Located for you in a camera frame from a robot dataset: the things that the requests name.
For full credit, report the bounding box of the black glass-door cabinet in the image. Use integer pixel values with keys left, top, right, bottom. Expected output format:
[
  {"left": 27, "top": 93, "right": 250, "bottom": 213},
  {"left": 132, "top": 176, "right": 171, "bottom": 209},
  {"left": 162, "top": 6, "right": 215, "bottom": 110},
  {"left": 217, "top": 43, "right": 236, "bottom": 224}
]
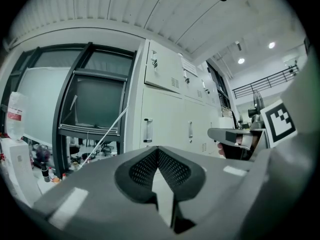
[{"left": 0, "top": 41, "right": 138, "bottom": 177}]

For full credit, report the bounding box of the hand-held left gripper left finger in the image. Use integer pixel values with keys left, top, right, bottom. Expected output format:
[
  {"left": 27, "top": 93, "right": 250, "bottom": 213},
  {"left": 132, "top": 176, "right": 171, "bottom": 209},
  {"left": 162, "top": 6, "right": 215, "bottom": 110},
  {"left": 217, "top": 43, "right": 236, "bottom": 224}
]
[{"left": 33, "top": 145, "right": 175, "bottom": 240}]

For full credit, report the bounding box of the black office chair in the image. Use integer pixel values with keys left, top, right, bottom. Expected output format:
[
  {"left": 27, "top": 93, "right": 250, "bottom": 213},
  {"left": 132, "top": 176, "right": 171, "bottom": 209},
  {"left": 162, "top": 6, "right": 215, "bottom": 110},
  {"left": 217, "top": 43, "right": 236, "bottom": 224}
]
[{"left": 96, "top": 140, "right": 115, "bottom": 157}]

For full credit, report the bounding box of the person's right hand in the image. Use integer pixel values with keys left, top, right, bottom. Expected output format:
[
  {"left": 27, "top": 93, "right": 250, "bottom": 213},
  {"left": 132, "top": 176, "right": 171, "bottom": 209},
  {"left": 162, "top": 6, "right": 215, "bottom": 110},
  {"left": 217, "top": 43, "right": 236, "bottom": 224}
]
[{"left": 216, "top": 133, "right": 260, "bottom": 161}]

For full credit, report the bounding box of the white cord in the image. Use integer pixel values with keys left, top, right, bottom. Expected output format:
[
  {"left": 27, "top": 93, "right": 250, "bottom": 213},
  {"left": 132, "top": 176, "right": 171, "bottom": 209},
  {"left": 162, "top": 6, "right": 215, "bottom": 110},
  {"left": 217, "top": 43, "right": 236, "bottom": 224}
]
[{"left": 79, "top": 105, "right": 130, "bottom": 171}]

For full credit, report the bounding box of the black metal railing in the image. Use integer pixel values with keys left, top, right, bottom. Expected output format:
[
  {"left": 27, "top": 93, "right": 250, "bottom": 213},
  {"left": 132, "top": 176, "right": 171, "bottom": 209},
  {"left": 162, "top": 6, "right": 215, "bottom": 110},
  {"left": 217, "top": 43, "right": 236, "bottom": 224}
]
[{"left": 231, "top": 64, "right": 300, "bottom": 100}]

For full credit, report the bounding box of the black standing fan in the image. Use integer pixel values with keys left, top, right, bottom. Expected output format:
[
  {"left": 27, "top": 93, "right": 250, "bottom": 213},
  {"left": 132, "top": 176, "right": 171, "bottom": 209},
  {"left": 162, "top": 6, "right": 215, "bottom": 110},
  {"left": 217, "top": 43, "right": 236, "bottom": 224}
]
[{"left": 247, "top": 88, "right": 266, "bottom": 130}]

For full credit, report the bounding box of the grey metal locker cabinet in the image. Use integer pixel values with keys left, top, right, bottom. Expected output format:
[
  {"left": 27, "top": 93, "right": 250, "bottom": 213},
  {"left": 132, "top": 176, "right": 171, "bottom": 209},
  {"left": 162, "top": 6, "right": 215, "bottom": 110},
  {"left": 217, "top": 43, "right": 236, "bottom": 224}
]
[{"left": 138, "top": 38, "right": 227, "bottom": 161}]

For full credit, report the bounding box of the locker door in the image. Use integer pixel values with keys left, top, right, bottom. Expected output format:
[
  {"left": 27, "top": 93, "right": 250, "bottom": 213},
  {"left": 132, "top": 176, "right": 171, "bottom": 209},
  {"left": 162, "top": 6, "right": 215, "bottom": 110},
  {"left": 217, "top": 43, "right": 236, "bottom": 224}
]
[{"left": 139, "top": 87, "right": 186, "bottom": 154}]

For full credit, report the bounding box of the black metal rack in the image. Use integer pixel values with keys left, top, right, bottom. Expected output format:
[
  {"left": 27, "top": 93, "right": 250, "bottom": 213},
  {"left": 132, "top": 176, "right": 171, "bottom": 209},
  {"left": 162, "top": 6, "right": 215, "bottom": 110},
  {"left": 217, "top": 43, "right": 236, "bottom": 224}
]
[{"left": 205, "top": 60, "right": 232, "bottom": 115}]

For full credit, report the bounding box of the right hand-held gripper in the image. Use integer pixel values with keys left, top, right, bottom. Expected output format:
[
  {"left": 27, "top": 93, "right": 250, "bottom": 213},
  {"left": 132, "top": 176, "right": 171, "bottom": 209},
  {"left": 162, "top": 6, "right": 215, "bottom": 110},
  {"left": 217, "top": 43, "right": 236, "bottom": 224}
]
[{"left": 207, "top": 102, "right": 298, "bottom": 157}]

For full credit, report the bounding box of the black bottle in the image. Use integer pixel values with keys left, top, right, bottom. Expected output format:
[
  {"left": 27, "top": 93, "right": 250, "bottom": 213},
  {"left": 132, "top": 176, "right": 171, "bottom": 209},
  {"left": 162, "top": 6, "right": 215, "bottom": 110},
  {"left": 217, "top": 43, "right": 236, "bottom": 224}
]
[{"left": 41, "top": 161, "right": 51, "bottom": 183}]

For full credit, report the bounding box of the large clear jug red label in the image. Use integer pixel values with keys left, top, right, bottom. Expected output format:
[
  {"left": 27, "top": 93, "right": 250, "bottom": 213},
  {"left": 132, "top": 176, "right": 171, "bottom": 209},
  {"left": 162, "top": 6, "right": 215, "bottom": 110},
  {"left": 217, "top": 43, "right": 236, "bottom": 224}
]
[{"left": 6, "top": 91, "right": 29, "bottom": 142}]

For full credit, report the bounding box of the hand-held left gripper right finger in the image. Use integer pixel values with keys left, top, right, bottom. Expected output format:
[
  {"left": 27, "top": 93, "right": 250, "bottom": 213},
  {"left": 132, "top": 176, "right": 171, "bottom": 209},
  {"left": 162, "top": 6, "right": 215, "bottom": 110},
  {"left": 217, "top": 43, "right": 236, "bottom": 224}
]
[{"left": 158, "top": 145, "right": 252, "bottom": 240}]

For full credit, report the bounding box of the white paper notice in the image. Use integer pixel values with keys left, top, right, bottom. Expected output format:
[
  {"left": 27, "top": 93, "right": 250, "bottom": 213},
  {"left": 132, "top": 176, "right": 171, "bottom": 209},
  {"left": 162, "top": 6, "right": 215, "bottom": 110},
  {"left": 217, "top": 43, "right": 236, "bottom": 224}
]
[{"left": 181, "top": 57, "right": 199, "bottom": 78}]

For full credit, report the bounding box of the white foam box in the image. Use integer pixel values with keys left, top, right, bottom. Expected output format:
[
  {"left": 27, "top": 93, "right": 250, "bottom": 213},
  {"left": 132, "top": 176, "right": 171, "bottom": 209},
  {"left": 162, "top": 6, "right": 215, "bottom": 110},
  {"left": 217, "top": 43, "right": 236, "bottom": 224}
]
[{"left": 218, "top": 116, "right": 237, "bottom": 130}]

